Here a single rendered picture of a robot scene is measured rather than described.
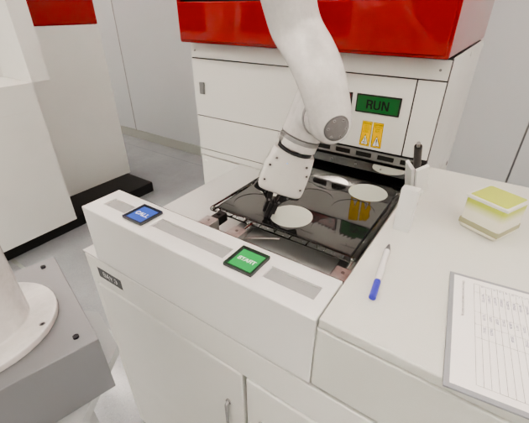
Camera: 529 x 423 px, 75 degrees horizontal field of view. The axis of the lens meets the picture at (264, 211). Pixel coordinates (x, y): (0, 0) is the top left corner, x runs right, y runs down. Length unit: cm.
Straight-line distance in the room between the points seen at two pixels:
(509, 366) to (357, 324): 17
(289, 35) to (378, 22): 35
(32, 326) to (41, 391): 9
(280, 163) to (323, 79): 21
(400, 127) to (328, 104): 42
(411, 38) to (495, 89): 158
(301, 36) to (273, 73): 51
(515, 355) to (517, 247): 26
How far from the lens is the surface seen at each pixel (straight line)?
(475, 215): 72
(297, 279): 55
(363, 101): 100
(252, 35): 108
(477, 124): 249
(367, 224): 81
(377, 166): 102
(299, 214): 81
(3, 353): 58
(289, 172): 72
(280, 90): 111
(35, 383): 57
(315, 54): 60
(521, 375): 51
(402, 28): 91
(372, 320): 50
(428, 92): 96
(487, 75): 244
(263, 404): 73
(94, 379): 60
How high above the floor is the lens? 132
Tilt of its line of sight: 31 degrees down
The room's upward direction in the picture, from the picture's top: straight up
